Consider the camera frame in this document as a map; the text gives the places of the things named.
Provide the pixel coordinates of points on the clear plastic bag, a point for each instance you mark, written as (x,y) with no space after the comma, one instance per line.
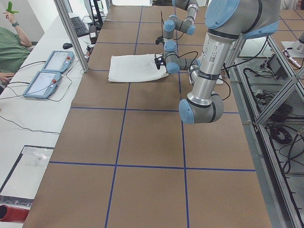
(24,178)

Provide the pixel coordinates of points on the aluminium frame post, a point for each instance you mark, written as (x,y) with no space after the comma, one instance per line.
(65,18)

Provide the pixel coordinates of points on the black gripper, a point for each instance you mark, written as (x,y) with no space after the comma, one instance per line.
(158,41)
(157,63)

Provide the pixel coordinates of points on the lower teach pendant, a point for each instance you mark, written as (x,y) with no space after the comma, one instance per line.
(43,85)

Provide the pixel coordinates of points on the person in green shirt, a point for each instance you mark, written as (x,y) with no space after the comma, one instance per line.
(14,49)

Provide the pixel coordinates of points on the teach pendant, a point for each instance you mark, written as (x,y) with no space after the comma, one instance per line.
(43,85)
(58,61)

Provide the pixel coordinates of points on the upper teach pendant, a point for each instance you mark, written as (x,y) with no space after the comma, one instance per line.
(58,61)

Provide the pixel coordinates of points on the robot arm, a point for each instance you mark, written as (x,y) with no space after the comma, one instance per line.
(173,23)
(226,21)

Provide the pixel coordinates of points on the black computer mouse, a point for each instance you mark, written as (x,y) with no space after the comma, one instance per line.
(67,46)

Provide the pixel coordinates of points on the black keyboard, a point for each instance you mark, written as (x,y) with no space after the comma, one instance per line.
(79,27)

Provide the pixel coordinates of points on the green-handled reacher grabber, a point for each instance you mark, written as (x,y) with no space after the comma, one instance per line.
(10,9)

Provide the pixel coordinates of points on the white long-sleeve printed shirt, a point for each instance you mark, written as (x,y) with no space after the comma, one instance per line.
(135,68)

